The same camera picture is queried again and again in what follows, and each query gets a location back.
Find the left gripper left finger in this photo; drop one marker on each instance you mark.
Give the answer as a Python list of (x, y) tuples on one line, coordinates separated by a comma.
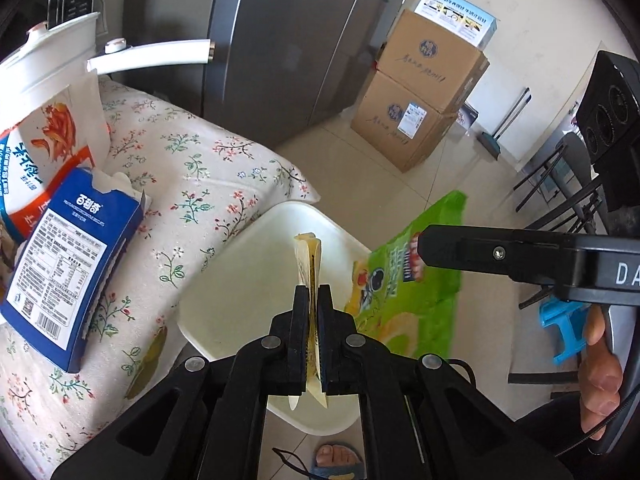
[(204, 420)]

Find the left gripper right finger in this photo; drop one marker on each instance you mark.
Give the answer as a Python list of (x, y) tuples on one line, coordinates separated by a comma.
[(422, 419)]

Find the green snack bag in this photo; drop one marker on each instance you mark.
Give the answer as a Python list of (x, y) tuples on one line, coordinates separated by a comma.
[(397, 299)]

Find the yellow snack packet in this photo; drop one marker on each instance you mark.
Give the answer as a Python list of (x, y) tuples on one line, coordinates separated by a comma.
[(308, 259)]

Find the blue white biscuit box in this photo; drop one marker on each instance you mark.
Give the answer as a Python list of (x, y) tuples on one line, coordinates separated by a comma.
[(68, 260)]

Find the white red blue bag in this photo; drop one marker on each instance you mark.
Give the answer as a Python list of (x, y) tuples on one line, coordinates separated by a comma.
[(39, 152)]

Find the white trash bin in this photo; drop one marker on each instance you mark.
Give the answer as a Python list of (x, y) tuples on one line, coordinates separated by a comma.
[(233, 301)]

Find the person right hand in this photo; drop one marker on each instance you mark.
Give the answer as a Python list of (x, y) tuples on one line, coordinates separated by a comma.
[(600, 375)]

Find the blue plastic stool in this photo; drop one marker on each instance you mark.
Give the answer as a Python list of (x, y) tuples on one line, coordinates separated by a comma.
[(569, 318)]

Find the person foot in sandal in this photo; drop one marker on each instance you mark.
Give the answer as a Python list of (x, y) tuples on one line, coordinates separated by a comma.
[(333, 460)]

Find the black chair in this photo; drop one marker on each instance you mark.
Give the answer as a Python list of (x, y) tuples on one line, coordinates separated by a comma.
[(557, 172)]

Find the broom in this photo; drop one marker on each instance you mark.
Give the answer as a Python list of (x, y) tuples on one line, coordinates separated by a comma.
[(490, 141)]

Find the lower cardboard box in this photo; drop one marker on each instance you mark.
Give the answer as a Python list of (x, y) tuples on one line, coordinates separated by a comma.
[(398, 124)]

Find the cardboard box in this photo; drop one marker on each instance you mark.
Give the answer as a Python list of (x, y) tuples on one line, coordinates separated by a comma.
[(433, 63), (398, 124)]

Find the floral tablecloth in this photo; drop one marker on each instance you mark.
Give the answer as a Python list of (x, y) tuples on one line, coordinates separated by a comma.
[(206, 185)]

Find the upper cardboard box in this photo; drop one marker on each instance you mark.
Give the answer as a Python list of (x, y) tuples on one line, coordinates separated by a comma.
[(433, 63)]

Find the blue white printed box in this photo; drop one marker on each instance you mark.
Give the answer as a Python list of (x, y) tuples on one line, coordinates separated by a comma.
[(462, 18)]

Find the grey refrigerator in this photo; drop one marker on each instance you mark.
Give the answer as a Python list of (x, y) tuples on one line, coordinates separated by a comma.
[(279, 66)]

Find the white electric cooking pot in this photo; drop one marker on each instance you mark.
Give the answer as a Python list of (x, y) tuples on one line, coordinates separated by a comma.
[(53, 58)]

